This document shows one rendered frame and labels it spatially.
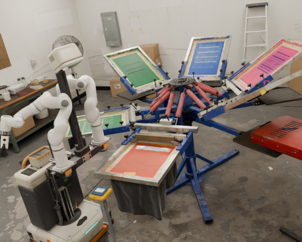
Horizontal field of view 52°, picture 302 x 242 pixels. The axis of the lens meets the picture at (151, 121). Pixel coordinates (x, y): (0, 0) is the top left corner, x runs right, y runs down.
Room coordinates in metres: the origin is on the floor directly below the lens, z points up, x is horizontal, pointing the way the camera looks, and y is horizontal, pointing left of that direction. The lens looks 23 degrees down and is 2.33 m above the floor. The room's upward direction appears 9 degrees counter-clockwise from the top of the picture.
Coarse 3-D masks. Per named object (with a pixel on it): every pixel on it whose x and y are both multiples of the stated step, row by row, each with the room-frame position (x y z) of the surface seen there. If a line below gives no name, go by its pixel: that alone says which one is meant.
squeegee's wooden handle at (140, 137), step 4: (136, 136) 2.69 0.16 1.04; (140, 136) 2.66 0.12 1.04; (144, 136) 2.64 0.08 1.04; (148, 136) 2.62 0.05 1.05; (152, 136) 2.60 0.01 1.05; (156, 136) 2.58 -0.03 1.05; (160, 136) 2.57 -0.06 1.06; (164, 136) 2.55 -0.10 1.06; (168, 136) 2.53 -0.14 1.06; (172, 136) 2.52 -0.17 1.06; (140, 140) 2.67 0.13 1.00; (144, 140) 2.65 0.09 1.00; (148, 140) 2.63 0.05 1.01; (152, 140) 2.60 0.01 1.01; (156, 140) 2.59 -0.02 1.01; (160, 140) 2.57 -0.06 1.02; (164, 140) 2.54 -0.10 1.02; (168, 140) 2.53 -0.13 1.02; (172, 140) 2.51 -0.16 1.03
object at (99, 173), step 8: (176, 136) 2.67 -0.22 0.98; (184, 136) 2.63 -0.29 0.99; (128, 144) 2.67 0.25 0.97; (120, 152) 2.54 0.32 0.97; (176, 152) 2.35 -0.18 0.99; (112, 160) 2.41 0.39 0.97; (168, 160) 2.23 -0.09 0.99; (104, 168) 2.30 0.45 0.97; (168, 168) 2.13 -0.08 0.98; (96, 176) 2.22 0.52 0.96; (104, 176) 2.18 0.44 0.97; (112, 176) 2.14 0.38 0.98; (120, 176) 2.11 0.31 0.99; (128, 176) 2.09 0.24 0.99; (136, 176) 2.07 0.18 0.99; (160, 176) 2.02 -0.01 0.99; (152, 184) 1.97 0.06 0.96
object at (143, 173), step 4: (172, 148) 2.49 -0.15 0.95; (164, 152) 2.44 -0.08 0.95; (168, 152) 2.43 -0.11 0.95; (164, 156) 2.37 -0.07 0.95; (168, 156) 2.36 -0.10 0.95; (160, 160) 2.31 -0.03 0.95; (164, 160) 2.30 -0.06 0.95; (156, 164) 2.26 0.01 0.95; (160, 164) 2.25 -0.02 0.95; (156, 168) 2.20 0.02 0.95; (136, 172) 2.18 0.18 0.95; (140, 172) 2.17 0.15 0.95; (144, 172) 2.16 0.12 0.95; (148, 172) 2.16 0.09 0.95; (152, 172) 2.15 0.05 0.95; (156, 172) 2.14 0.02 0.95; (140, 176) 2.12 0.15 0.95; (144, 176) 2.11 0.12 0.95; (148, 176) 2.10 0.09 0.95; (152, 176) 2.09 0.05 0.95
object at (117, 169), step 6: (138, 144) 2.68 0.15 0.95; (144, 144) 2.66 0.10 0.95; (150, 144) 2.64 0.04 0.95; (132, 150) 2.57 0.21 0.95; (144, 150) 2.54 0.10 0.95; (150, 150) 2.52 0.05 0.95; (126, 156) 2.48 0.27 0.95; (120, 162) 2.39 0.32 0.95; (114, 168) 2.30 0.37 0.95; (120, 168) 2.29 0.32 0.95; (126, 168) 2.27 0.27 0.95
